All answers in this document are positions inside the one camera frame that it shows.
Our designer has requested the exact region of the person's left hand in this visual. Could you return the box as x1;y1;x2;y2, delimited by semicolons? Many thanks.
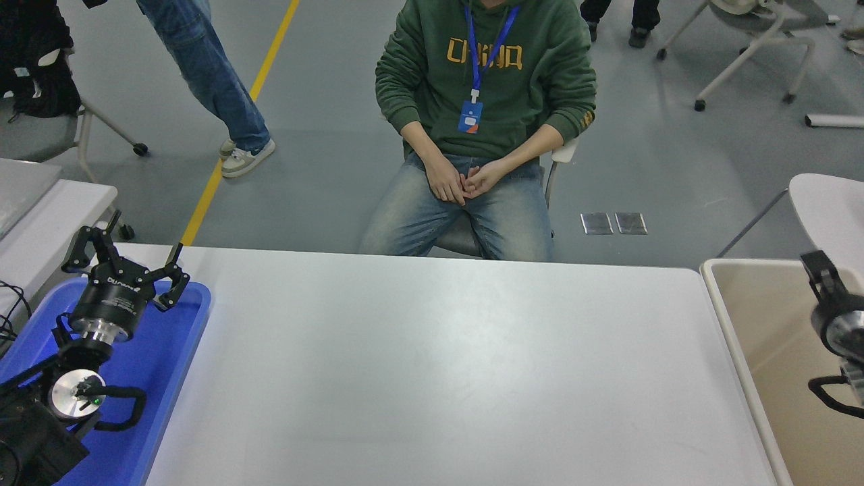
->
462;160;514;200

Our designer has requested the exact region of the grey rolling chair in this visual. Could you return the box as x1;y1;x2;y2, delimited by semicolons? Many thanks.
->
0;94;149;242

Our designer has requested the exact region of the blue lanyard badge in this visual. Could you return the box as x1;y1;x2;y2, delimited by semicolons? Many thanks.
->
458;5;522;134

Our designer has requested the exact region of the blue plastic tray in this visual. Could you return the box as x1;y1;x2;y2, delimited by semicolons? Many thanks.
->
0;275;211;486

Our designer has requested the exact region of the white rolling chair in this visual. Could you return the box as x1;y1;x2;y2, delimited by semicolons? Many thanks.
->
656;0;841;112

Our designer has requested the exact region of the black jacket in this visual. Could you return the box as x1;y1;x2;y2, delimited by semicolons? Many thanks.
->
0;0;82;122

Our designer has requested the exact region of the white office chair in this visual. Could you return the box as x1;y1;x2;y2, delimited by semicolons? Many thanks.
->
381;111;580;259

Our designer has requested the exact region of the black cable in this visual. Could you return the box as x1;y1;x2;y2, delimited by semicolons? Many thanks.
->
0;280;32;352

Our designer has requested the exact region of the large pale bin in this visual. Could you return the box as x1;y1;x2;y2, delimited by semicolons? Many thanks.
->
699;258;864;486

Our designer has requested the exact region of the person's right hand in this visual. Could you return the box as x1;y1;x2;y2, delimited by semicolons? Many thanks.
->
425;155;470;205

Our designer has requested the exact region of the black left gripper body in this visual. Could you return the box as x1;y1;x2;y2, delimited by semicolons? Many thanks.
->
70;267;158;338

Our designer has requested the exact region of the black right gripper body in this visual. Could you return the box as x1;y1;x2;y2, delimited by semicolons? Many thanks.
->
810;293;864;357

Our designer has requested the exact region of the white side table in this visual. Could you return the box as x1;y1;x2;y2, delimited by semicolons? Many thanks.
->
0;178;119;325

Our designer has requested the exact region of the white bar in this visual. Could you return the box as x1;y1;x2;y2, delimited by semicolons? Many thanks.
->
804;114;864;128

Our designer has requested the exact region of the white round chair seat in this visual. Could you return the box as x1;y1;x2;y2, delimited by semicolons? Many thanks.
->
788;173;864;272

